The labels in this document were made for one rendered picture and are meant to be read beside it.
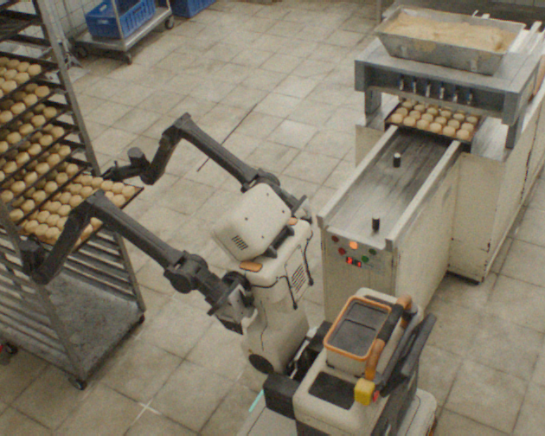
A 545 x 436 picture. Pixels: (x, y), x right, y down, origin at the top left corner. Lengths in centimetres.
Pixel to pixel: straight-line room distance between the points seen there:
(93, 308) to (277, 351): 141
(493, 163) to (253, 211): 135
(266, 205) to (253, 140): 264
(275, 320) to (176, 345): 123
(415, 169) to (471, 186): 33
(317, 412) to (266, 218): 61
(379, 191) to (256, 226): 92
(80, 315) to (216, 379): 78
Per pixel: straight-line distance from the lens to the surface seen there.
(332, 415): 200
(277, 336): 216
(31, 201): 260
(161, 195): 418
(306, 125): 464
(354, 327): 207
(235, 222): 183
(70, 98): 254
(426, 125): 294
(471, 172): 297
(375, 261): 247
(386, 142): 286
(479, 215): 310
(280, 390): 219
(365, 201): 262
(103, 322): 329
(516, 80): 279
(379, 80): 301
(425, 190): 259
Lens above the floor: 252
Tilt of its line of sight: 41 degrees down
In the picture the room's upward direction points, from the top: 7 degrees counter-clockwise
